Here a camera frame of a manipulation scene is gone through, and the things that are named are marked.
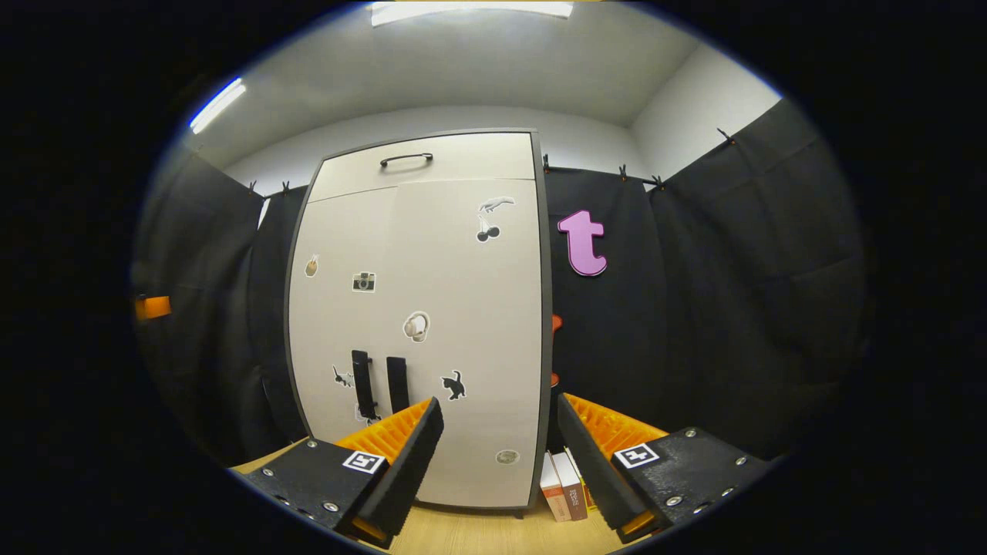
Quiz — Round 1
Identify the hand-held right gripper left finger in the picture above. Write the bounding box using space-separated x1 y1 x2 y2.
239 396 446 550

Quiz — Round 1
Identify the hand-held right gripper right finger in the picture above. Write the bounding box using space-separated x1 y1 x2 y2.
557 392 773 545

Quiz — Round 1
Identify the white shoe cabinet door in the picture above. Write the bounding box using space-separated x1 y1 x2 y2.
382 179 544 510
288 185 402 467

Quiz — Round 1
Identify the white shoe cabinet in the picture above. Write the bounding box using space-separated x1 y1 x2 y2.
284 127 555 514

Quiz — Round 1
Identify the white cabinet drawer front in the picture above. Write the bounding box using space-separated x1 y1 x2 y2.
308 133 537 204

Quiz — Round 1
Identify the reddish brown book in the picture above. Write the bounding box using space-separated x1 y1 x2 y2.
551 450 589 520

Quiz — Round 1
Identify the white red book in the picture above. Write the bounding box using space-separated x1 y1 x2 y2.
539 452 572 523

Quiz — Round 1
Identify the black backdrop cloth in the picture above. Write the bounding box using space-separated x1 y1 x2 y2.
131 99 869 465

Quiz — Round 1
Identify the ceiling light strip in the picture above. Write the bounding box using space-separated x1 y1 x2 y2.
190 77 248 134

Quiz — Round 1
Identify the black door handle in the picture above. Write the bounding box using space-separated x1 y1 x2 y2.
352 350 379 422
386 356 410 415

